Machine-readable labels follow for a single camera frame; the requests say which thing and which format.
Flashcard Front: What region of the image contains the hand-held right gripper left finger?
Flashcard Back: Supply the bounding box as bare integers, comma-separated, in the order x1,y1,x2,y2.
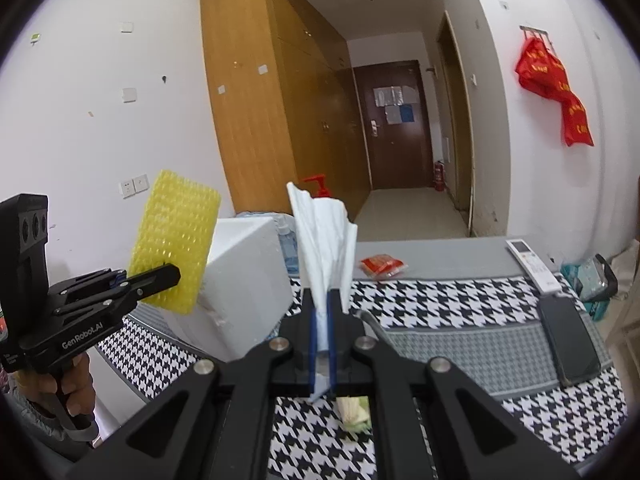
65,287,323,480

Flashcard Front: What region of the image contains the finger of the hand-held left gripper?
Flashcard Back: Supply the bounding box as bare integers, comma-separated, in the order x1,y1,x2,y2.
47,268,130,297
50,263,181,318

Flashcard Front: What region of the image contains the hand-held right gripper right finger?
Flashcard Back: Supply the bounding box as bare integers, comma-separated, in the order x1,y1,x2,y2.
327,285,581,480

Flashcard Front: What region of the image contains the yellow sponge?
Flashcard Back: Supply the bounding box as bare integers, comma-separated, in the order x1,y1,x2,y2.
129,170,222,315

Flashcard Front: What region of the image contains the white foam box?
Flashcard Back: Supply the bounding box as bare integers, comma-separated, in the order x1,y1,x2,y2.
167,215,293,362

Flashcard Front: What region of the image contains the white tissue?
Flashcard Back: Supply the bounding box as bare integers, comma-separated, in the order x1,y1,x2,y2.
286,181,359,403

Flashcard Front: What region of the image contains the person's left forearm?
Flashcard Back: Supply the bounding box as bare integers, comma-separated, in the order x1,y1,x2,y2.
0,372,96,463

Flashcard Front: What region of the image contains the person's left hand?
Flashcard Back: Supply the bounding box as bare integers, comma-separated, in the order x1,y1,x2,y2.
19,350,98,421

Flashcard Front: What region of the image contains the pale yellow-green cloth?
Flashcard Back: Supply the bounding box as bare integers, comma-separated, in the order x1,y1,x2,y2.
339,396,372,433

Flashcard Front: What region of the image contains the red snack packet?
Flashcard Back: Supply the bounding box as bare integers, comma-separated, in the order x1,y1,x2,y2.
360,254,408,281

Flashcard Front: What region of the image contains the houndstooth patterned cloth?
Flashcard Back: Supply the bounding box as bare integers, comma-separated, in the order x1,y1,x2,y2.
95,235,628,480

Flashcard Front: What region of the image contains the white pump bottle red cap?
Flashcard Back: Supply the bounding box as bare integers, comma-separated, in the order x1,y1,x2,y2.
302,175,333,201

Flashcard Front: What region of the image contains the dark brown entrance door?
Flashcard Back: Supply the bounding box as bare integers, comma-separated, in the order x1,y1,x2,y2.
354,60,433,191

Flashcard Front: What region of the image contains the wooden wardrobe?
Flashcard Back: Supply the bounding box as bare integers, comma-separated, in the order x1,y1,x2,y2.
200,0,373,221

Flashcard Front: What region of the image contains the white remote control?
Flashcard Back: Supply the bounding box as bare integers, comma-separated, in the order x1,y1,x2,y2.
506,239,563,293

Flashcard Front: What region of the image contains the black smartphone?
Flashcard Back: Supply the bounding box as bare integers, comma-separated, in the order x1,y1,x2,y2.
537,295,601,387

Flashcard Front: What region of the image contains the wooden side door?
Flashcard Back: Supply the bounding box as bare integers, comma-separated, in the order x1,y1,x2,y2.
436,11,475,238

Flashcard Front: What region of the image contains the teal box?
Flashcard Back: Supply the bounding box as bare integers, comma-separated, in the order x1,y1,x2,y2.
560,255,612,321

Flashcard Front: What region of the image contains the white plastic bag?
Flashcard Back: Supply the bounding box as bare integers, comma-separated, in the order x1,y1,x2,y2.
612,240,640,311

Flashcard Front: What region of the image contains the red banner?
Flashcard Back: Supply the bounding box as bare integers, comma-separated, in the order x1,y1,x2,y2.
516,37,595,147

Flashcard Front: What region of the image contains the black bag strap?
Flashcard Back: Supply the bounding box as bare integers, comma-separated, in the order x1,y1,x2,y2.
592,254,619,303

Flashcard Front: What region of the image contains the metal wall hook rack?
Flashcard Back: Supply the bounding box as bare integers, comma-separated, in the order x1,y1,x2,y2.
520,25,554,51

